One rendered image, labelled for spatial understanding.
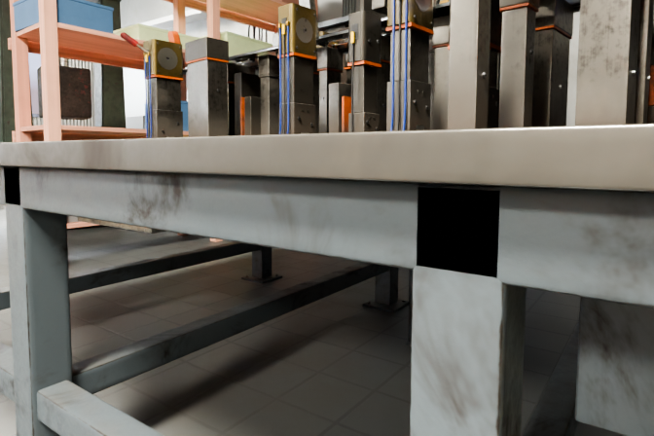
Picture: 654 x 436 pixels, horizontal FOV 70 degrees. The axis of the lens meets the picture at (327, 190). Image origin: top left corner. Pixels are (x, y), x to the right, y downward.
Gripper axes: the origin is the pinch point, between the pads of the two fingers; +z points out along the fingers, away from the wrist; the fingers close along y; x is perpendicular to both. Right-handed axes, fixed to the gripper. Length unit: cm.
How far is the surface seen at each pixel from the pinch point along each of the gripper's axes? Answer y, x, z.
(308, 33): 29.4, 15.3, 27.1
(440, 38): 22, 47, 31
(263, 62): 15.6, -13.5, 29.0
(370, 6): -5.2, 12.3, 11.6
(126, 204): 86, 28, 64
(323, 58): 13.9, 8.5, 30.1
